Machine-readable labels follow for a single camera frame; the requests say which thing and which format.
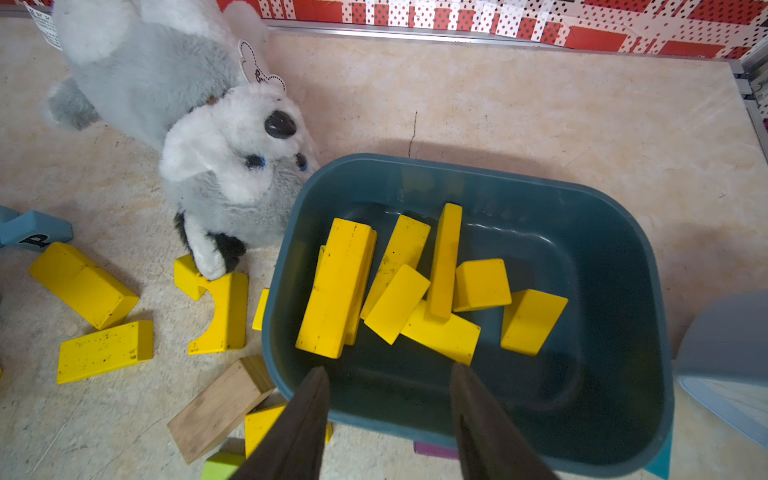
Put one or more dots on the short yellow block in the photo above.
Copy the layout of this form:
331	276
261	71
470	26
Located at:
105	351

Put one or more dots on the blue letter P cube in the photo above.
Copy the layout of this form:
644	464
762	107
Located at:
33	231

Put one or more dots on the yellow cube near bin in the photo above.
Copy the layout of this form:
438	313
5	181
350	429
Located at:
259	315

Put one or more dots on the light blue alarm clock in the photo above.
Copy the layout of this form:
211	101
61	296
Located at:
722	362

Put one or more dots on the yellow block beside green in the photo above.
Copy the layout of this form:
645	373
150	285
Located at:
260	423

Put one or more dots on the long yellow block near husky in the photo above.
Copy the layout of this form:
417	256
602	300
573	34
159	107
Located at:
90	291

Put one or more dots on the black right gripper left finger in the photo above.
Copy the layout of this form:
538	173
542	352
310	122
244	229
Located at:
293	448

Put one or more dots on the lime green block centre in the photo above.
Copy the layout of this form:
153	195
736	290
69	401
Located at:
222	465

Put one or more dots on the yellow arch block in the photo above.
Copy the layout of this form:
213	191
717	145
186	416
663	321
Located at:
227	330

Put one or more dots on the yellow triangular block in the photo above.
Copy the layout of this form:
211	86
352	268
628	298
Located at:
529	319

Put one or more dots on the dark teal plastic bin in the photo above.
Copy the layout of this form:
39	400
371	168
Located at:
597	400

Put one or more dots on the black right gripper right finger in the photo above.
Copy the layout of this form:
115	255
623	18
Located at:
489	444

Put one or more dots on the grey husky plush toy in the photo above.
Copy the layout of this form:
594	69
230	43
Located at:
190	80

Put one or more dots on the purple block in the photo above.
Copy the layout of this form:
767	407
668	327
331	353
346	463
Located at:
434	451

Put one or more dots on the long yellow diagonal block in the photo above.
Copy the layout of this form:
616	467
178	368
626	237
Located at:
334	301

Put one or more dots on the dark brown wood block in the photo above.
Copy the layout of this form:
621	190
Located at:
207	420

